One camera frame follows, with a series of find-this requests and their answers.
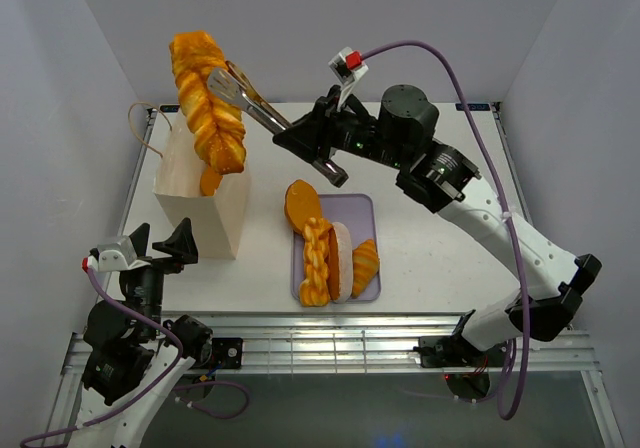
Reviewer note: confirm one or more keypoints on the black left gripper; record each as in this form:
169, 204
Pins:
181, 242

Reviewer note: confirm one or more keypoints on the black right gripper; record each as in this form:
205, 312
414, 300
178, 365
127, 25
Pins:
316, 129

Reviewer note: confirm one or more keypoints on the oval orange bread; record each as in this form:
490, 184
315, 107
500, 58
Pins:
301, 203

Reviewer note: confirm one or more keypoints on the chunky orange bread loaf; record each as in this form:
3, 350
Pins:
210, 181

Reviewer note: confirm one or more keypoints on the white sugared bread slice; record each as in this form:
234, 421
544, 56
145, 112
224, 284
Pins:
340, 262

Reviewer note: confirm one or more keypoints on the long twisted braided bread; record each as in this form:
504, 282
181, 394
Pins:
217, 126

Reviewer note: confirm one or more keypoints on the metal serving tongs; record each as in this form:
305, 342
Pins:
234, 87

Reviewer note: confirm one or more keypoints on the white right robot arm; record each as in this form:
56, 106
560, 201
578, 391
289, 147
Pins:
443, 180

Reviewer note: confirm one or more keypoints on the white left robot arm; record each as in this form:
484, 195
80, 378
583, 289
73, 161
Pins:
136, 358

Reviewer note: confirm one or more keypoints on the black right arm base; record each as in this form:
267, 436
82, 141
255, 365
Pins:
452, 351

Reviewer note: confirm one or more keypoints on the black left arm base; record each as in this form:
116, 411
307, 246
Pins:
221, 353

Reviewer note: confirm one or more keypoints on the beige paper bag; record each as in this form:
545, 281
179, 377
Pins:
217, 220

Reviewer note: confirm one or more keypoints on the lavender plastic tray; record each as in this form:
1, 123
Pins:
354, 210

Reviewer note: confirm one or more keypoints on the small striped croissant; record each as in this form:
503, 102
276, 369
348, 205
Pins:
366, 265

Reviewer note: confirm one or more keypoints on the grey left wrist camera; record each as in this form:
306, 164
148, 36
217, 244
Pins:
115, 255

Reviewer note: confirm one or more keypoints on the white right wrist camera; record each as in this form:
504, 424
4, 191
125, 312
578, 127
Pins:
348, 66

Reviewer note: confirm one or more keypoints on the aluminium frame rail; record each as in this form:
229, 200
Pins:
431, 272

